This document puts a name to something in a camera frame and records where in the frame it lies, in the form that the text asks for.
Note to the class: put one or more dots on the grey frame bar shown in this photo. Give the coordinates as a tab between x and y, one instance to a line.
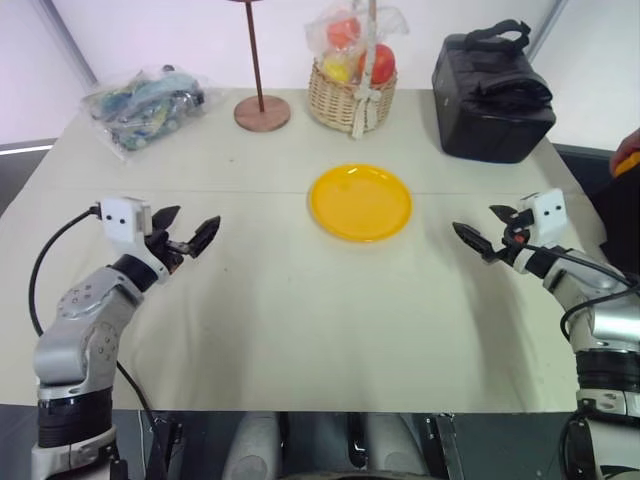
67	40
550	25

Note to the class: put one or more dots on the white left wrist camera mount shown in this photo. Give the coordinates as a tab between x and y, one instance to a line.
120	217

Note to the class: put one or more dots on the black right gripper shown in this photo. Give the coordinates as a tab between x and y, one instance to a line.
516	232

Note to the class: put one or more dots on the red apple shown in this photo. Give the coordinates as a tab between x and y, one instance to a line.
382	64

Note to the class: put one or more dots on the brown wooden pole stand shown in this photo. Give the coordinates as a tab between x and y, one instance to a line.
262	112

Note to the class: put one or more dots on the person's dark clothing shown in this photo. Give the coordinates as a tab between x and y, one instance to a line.
622	220

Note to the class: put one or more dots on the yellow item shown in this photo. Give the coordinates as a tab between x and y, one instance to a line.
337	67

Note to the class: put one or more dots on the black fabric bag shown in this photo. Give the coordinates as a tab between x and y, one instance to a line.
490	110

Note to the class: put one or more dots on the orange object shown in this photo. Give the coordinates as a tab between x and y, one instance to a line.
630	164

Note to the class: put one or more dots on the person's hand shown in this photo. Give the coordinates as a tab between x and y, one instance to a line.
631	145

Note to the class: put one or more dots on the yellow plastic plate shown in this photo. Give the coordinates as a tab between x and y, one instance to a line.
360	202

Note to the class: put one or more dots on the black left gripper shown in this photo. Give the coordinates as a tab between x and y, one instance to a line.
167	252

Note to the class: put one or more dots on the red item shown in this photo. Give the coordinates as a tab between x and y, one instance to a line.
345	31

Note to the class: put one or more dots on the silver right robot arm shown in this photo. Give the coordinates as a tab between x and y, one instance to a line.
607	320

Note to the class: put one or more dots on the white tablecloth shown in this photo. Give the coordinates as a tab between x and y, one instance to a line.
280	320

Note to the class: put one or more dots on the clear plastic fruit bag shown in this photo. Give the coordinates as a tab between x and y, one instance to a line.
320	30

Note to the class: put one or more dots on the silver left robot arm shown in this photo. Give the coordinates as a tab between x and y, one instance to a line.
75	345

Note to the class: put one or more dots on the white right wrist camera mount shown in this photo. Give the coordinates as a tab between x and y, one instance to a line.
547	210

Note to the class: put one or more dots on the white ribbon bow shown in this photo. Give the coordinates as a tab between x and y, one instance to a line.
367	102

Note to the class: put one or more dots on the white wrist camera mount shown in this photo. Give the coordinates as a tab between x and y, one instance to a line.
120	217
547	210

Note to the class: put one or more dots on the woven wicker basket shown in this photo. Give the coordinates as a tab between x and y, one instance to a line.
332	102

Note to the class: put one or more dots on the clear bag of toys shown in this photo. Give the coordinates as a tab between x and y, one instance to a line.
140	107

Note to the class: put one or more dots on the grey rounded shape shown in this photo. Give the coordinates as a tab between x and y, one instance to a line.
395	450
250	450

